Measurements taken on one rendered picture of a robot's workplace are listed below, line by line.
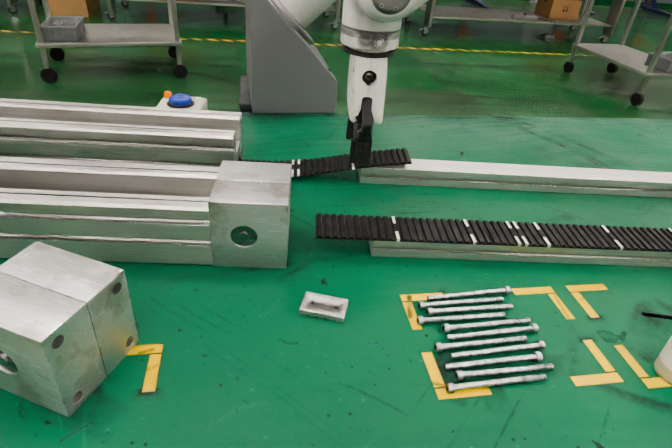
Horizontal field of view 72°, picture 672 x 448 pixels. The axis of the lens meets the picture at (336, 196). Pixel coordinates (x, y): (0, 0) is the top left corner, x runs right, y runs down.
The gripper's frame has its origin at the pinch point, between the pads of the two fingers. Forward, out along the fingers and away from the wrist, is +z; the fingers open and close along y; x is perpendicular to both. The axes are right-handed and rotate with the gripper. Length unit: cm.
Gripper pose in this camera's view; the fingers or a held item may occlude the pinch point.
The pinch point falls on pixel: (357, 143)
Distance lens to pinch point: 76.1
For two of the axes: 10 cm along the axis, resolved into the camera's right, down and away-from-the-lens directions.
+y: -0.4, -5.3, 8.5
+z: -0.8, 8.4, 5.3
